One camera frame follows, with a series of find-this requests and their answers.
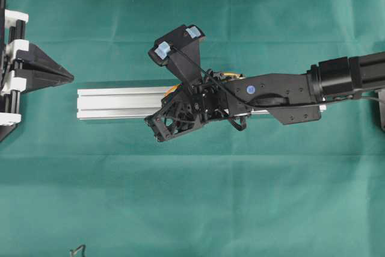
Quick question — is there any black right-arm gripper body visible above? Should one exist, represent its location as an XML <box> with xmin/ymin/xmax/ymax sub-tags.
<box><xmin>144</xmin><ymin>69</ymin><xmax>247</xmax><ymax>142</ymax></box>

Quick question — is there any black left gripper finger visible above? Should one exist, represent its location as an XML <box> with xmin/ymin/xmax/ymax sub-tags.
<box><xmin>16</xmin><ymin>43</ymin><xmax>67</xmax><ymax>72</ymax></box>
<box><xmin>15</xmin><ymin>69</ymin><xmax>74</xmax><ymax>93</ymax></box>

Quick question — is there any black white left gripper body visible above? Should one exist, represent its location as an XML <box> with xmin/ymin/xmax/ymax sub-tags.
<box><xmin>1</xmin><ymin>8</ymin><xmax>29</xmax><ymax>140</ymax></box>

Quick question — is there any orange rubber band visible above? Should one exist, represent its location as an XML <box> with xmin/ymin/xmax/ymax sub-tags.
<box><xmin>164</xmin><ymin>72</ymin><xmax>245</xmax><ymax>97</ymax></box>

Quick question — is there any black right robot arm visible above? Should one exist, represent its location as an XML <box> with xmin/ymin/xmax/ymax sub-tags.
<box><xmin>77</xmin><ymin>42</ymin><xmax>384</xmax><ymax>142</ymax></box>

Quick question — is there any green table cloth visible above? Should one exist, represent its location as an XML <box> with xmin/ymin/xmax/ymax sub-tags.
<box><xmin>1</xmin><ymin>0</ymin><xmax>384</xmax><ymax>256</ymax></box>

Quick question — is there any silver aluminium extrusion rail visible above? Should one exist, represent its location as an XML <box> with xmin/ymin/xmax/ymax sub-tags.
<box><xmin>76</xmin><ymin>85</ymin><xmax>327</xmax><ymax>123</ymax></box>

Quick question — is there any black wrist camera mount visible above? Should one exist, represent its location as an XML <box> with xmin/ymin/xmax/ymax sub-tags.
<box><xmin>148</xmin><ymin>25</ymin><xmax>205</xmax><ymax>86</ymax></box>

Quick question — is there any bent black wire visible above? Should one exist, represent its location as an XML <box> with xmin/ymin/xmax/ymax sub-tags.
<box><xmin>69</xmin><ymin>244</ymin><xmax>87</xmax><ymax>257</ymax></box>

